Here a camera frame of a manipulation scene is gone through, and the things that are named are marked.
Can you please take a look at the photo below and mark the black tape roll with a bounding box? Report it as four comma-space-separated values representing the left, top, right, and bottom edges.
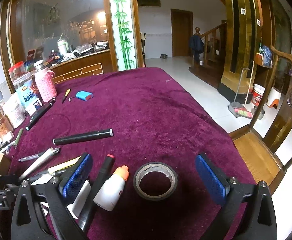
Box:
133, 162, 178, 201

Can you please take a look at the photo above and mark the yellow utility knife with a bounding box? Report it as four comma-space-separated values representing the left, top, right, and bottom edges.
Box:
35, 157, 80, 176

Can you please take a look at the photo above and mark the black marker red cap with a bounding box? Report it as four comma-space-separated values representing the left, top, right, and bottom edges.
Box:
78, 154, 115, 233

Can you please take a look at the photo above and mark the silver grey pen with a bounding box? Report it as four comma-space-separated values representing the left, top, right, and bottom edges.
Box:
18, 148, 61, 181

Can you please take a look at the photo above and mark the white bottle orange cap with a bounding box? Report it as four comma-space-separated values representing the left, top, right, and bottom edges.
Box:
93, 165, 129, 211

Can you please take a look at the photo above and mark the white power adapter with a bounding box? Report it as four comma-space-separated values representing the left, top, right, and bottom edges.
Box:
67, 180, 91, 219

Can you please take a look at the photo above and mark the clear gel pen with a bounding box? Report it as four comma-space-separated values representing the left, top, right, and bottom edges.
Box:
18, 152, 44, 163

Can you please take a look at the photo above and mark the black marker white band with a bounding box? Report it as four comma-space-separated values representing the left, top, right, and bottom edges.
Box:
52, 128, 113, 146

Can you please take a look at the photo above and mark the long black marker teal end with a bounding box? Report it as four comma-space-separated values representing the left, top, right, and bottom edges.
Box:
25, 98, 56, 131

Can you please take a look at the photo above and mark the green marker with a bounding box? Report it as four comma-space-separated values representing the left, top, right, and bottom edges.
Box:
13, 128, 24, 148

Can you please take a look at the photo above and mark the dustpan with broom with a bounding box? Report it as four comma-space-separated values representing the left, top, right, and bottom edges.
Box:
228, 61, 255, 119

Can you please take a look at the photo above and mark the yellow black small screwdriver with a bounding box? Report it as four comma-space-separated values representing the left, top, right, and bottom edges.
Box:
62, 88, 71, 103

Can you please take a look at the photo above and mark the maroon velvet tablecloth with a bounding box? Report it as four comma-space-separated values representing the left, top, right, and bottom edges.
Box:
9, 68, 254, 239

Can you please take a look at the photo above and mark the white plastic tub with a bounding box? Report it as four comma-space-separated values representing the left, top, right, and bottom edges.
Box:
3, 93, 26, 129

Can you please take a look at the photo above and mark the pink knitted bottle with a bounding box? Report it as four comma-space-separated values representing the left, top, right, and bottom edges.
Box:
35, 65, 57, 102

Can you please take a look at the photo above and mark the blue snack bag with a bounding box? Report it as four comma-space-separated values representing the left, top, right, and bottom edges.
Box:
16, 79, 42, 116

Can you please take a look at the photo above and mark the red white bucket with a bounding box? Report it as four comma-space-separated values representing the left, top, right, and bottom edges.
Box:
251, 84, 265, 106

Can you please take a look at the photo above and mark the wooden chair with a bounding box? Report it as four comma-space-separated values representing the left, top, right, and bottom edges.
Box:
229, 46, 292, 194

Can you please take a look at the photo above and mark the wooden cabinet counter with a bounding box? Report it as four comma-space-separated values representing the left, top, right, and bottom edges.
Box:
50, 50, 117, 84

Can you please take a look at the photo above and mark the clear jar red lid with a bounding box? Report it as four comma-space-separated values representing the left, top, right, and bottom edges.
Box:
8, 61, 31, 89

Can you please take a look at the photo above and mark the brown wooden door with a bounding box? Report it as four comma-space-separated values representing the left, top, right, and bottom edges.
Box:
170, 9, 193, 57

